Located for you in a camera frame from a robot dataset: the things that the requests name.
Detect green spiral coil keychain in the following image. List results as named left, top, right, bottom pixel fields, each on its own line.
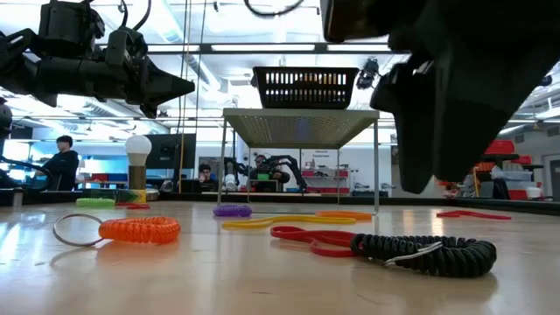
left=74, top=197, right=116, bottom=208

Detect person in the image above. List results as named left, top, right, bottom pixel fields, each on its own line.
left=197, top=163, right=219, bottom=193
left=34, top=135, right=81, bottom=192
left=249, top=153, right=292, bottom=193

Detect black robot arms rig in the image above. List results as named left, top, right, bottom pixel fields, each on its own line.
left=223, top=154, right=310, bottom=193

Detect black mounted camera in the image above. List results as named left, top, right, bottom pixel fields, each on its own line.
left=356, top=58, right=387, bottom=92

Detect yellow rubber band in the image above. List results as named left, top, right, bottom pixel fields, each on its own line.
left=220, top=213, right=358, bottom=231

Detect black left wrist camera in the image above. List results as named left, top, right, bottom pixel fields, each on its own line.
left=104, top=26, right=149, bottom=67

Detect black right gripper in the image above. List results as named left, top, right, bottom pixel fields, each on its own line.
left=320, top=0, right=560, bottom=195

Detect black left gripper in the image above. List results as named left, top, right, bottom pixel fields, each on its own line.
left=37, top=56, right=196, bottom=118

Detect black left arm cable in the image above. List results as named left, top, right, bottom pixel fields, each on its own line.
left=116, top=0, right=153, bottom=32

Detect black monitor screen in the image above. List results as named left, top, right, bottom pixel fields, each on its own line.
left=145, top=132, right=198, bottom=170

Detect overhead light bar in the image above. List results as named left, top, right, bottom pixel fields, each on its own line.
left=94, top=42, right=410, bottom=55

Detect red plastic bin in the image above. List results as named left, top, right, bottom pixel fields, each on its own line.
left=483, top=139, right=516, bottom=156

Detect purple spiral coil keychain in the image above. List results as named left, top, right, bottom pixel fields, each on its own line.
left=212, top=204, right=254, bottom=219

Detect orange spiral coil keychain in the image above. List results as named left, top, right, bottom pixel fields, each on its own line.
left=52, top=212, right=182, bottom=249

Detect orange rubber band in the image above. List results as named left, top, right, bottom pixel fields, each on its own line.
left=314, top=210, right=374, bottom=221

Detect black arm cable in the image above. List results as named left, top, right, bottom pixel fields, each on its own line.
left=242, top=0, right=306, bottom=18
left=116, top=0, right=153, bottom=32

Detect yellow green crayon box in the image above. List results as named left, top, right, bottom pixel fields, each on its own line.
left=83, top=188, right=148, bottom=204

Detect black aluminium table frame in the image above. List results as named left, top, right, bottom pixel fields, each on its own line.
left=0, top=187, right=560, bottom=216

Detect wooden lamp with white bulb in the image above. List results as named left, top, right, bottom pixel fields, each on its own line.
left=124, top=134, right=161, bottom=202

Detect black plastic mesh basket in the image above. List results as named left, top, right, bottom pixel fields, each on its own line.
left=252, top=66, right=361, bottom=110

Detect black storage rack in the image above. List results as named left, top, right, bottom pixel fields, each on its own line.
left=474, top=151, right=545, bottom=201

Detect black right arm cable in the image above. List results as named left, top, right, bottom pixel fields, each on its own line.
left=242, top=0, right=306, bottom=18

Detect black spiral coil keychain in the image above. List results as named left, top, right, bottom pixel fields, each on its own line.
left=349, top=233, right=499, bottom=279

